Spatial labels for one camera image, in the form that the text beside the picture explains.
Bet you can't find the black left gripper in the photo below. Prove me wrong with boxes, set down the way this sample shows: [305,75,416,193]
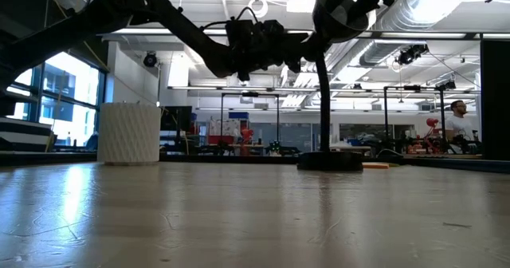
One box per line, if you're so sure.
[234,19,310,81]

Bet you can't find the black gooseneck desk lamp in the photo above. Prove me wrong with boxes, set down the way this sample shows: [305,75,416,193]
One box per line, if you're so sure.
[296,0,379,172]

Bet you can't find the long ceiling light strip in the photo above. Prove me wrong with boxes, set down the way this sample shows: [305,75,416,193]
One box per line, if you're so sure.
[99,27,510,41]

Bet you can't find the black background robot green lights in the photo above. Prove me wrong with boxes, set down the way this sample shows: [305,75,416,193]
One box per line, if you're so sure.
[265,140,303,156]

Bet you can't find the black monitor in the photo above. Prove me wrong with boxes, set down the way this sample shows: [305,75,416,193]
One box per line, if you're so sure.
[160,105,194,133]

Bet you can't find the red and black background robot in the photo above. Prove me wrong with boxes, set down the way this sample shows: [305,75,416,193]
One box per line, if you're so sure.
[388,117,481,156]

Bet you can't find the person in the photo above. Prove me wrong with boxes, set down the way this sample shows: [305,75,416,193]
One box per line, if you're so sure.
[444,99,478,154]

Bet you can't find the white textured cup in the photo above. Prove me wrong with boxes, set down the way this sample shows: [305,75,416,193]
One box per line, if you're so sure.
[96,102,162,167]

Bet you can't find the large window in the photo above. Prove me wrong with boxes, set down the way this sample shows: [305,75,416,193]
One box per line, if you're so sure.
[7,51,105,148]

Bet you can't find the grey side desk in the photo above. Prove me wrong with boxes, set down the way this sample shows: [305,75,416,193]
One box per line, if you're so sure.
[0,92,55,154]

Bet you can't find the silver ventilation duct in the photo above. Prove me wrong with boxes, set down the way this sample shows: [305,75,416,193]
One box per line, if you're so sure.
[358,0,495,68]

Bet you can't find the black background stand frame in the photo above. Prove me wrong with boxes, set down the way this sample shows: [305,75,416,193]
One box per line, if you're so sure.
[220,92,281,156]
[382,85,446,152]

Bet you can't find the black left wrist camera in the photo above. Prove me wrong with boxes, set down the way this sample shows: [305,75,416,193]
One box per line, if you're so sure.
[225,18,258,60]

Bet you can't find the white ceiling ring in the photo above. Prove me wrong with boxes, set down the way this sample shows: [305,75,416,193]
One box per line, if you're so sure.
[246,0,269,18]

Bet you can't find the black ceiling camera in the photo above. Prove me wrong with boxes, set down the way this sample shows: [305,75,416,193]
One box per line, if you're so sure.
[143,51,159,69]
[395,43,430,66]

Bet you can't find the yellow cable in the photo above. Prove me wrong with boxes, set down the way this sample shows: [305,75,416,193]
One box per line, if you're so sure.
[42,0,164,153]

